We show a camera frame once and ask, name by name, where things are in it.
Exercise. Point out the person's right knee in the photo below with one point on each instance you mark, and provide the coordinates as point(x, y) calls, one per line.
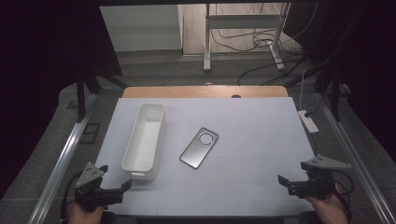
point(306, 218)

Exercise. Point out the black floor frame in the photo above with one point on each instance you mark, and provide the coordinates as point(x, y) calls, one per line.
point(90, 133)

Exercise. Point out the person's left knee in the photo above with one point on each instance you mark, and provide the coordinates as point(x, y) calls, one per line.
point(109, 218)

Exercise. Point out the white metal desk frame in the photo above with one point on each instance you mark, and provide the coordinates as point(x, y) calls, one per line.
point(207, 43)

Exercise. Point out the aluminium rail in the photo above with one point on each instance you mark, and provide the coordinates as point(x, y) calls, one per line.
point(62, 161)
point(358, 161)

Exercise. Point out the black curtain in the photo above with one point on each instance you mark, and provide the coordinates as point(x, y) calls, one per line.
point(367, 62)
point(40, 77)

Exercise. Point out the person's left hand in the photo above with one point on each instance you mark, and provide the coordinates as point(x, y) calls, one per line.
point(84, 216)

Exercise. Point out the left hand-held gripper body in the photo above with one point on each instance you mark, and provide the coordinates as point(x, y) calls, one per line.
point(90, 194)

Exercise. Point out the wooden table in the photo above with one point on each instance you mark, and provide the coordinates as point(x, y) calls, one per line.
point(186, 92)

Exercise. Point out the white cabinet panel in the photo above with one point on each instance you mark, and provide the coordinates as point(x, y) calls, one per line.
point(140, 28)

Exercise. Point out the white rectangular plastic bin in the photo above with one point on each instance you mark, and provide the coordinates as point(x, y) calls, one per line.
point(144, 143)

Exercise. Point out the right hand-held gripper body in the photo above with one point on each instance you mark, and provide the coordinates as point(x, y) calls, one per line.
point(314, 188)

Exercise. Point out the white power strip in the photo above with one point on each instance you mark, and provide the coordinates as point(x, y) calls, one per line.
point(308, 122)

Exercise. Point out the person's right hand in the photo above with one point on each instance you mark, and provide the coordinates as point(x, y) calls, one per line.
point(330, 210)

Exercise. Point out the white board sheet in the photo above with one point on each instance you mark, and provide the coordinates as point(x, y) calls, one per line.
point(236, 174)

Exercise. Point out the black metal stand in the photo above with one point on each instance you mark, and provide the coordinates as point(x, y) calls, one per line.
point(335, 99)
point(81, 96)

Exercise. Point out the grey phone case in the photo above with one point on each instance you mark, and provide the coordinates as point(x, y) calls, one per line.
point(199, 147)

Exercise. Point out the person's knee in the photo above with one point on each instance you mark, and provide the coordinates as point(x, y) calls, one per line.
point(306, 218)
point(109, 218)

